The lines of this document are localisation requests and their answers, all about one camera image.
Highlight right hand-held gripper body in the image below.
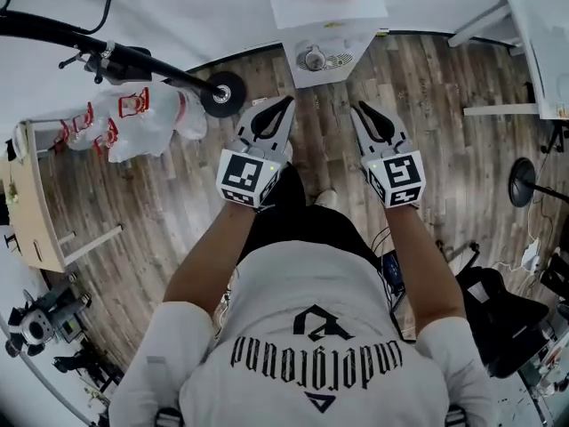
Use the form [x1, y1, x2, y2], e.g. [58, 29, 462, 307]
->
[360, 142, 427, 210]

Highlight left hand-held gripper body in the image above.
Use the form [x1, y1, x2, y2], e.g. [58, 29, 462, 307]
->
[216, 139, 289, 209]

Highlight person's right forearm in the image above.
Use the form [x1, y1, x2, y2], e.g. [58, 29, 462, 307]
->
[386, 202, 467, 342]

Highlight person's left forearm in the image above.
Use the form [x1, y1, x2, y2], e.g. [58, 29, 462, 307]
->
[163, 200, 259, 315]

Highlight white red plastic bags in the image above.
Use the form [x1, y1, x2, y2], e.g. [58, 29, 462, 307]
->
[117, 85, 208, 141]

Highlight person's black trousers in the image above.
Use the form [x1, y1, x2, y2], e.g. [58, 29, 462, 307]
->
[239, 162, 379, 275]

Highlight black round-base floor stand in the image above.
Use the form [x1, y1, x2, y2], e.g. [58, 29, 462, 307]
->
[509, 157, 569, 208]

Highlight black coat rack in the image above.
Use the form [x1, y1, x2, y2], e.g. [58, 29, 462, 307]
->
[0, 0, 248, 119]

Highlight grey hanging bag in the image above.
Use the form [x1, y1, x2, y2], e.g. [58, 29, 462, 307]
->
[84, 46, 152, 84]

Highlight white power strip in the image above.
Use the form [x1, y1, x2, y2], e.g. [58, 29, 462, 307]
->
[519, 238, 541, 273]

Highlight black office chair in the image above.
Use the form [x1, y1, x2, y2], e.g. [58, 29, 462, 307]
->
[540, 120, 569, 155]

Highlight white table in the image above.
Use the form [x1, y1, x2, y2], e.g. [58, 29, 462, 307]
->
[447, 0, 569, 122]

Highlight black mesh chair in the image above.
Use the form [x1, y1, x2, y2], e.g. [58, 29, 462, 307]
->
[435, 238, 557, 380]

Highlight person's white printed T-shirt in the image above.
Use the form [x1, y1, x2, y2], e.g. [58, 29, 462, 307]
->
[108, 240, 497, 427]

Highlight beige wooden desk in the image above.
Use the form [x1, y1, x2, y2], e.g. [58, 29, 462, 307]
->
[0, 120, 124, 274]

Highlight white desk phone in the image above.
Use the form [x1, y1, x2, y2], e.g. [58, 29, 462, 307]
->
[11, 122, 28, 159]

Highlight dried flower sprig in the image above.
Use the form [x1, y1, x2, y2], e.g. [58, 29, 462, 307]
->
[6, 166, 20, 204]

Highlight clear bottle with red handle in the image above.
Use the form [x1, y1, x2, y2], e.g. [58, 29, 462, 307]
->
[52, 120, 97, 153]
[70, 102, 121, 150]
[92, 117, 174, 164]

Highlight right grey backpack strap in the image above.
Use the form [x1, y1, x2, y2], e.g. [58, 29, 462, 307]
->
[444, 405, 468, 427]

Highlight grey backpack strap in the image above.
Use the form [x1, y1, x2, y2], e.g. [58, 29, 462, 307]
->
[444, 405, 468, 427]
[155, 407, 183, 427]

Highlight left grey backpack strap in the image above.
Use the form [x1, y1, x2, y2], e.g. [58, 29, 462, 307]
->
[155, 407, 183, 427]

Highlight silver camera device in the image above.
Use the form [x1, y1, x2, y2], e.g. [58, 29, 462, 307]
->
[6, 291, 94, 358]

